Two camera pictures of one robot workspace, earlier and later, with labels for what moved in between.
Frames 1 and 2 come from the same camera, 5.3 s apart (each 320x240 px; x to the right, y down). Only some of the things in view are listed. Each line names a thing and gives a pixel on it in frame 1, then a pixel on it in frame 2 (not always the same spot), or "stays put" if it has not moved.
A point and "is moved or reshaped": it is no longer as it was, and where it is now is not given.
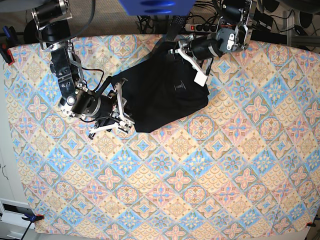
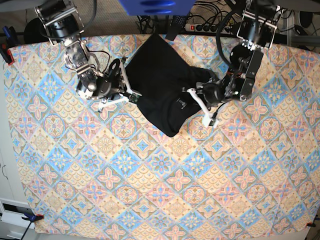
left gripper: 126,122 → 107,85
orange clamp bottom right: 311,224 stays put
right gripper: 201,48 → 213,93
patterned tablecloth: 249,160 stays put
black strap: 176,24 stays put
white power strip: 201,28 stays put
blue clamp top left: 9,42 stays put
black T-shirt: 159,88 is moved or reshaped
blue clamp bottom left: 33,218 stays put
